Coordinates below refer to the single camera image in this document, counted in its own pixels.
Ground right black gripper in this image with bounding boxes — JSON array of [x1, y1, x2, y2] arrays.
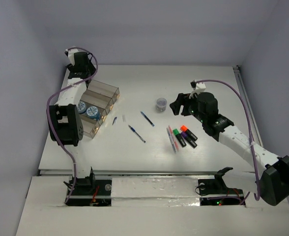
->
[[170, 91, 206, 123]]

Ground orange cap black highlighter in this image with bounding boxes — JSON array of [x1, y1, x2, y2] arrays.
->
[[180, 125, 198, 141]]

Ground green cap black highlighter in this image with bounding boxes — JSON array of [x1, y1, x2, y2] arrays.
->
[[173, 129, 186, 147]]

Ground purple cap black highlighter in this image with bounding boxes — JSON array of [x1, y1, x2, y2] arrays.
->
[[180, 132, 197, 148]]

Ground blue white tape roll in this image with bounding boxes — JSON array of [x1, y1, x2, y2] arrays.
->
[[86, 106, 100, 120], [77, 101, 87, 114]]

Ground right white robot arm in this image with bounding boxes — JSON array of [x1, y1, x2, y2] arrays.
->
[[170, 92, 289, 206]]

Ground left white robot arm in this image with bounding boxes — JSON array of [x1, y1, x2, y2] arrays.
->
[[47, 47, 98, 194]]

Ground clear compartment organizer tray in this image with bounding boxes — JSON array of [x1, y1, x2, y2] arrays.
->
[[80, 80, 120, 139]]

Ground blue pen upper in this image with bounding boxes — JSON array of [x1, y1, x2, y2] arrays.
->
[[140, 111, 155, 127]]

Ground blue pen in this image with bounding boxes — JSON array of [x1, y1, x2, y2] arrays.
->
[[128, 125, 146, 143], [140, 111, 155, 127]]

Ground blue pen lower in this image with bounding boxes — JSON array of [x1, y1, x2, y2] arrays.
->
[[128, 125, 146, 143]]

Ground white foam front block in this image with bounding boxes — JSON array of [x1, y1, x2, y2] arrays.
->
[[111, 177, 200, 207]]

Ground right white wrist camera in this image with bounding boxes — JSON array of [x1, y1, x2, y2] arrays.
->
[[189, 80, 206, 99]]

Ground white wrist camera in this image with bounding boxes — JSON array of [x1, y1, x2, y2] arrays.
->
[[65, 48, 79, 65], [189, 80, 206, 99]]

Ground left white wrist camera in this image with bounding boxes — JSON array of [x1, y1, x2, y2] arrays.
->
[[65, 48, 79, 65]]

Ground aluminium rail right edge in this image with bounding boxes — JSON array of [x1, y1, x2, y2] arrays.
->
[[233, 65, 263, 147]]

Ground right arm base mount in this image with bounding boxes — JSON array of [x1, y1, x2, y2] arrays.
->
[[195, 167, 245, 206]]

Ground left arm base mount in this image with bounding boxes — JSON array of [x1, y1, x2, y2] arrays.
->
[[63, 169, 112, 207]]

